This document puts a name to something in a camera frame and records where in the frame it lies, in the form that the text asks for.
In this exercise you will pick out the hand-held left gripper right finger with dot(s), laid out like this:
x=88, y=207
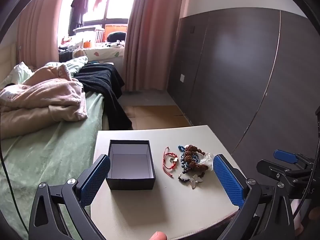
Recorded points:
x=228, y=182

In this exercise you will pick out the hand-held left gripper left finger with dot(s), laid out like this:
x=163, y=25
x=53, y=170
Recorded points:
x=96, y=177

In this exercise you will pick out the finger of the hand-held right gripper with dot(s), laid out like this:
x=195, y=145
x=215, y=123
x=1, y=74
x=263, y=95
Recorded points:
x=265, y=166
x=285, y=155

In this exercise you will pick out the clear plastic bag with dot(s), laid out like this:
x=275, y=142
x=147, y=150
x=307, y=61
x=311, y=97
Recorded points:
x=207, y=158

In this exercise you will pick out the black jewelry box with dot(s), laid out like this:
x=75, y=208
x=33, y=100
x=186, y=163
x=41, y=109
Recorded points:
x=130, y=183

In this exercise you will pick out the person's right hand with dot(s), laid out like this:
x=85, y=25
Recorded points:
x=314, y=213

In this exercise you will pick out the person's left hand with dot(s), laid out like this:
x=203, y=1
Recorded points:
x=158, y=236

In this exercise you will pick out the green bed sheet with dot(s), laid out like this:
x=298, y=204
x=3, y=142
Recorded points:
x=50, y=150

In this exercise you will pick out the cardboard floor sheets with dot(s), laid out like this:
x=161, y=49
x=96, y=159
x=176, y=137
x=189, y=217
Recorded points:
x=155, y=120

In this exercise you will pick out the pink fleece blanket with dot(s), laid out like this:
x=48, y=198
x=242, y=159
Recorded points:
x=45, y=97

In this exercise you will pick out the black knit blanket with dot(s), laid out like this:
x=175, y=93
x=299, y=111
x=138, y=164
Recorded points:
x=100, y=80

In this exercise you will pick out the light green quilt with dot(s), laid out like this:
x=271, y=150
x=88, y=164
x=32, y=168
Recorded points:
x=75, y=63

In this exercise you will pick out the leaf print cushion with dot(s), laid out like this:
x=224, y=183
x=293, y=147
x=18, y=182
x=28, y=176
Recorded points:
x=105, y=53

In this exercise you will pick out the black bag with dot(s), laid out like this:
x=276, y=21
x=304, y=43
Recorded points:
x=116, y=36

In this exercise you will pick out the pink curtain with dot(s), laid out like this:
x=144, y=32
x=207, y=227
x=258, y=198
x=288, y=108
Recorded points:
x=150, y=42
x=40, y=30

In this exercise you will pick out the beige padded headboard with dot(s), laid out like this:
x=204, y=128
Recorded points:
x=6, y=62

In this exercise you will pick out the orange box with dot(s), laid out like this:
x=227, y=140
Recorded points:
x=110, y=28

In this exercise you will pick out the dark hanging clothes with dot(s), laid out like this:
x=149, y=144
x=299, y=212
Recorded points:
x=78, y=5

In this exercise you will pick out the window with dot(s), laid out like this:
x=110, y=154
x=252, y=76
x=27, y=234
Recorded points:
x=117, y=2

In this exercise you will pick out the white wall socket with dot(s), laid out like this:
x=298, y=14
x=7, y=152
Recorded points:
x=183, y=78

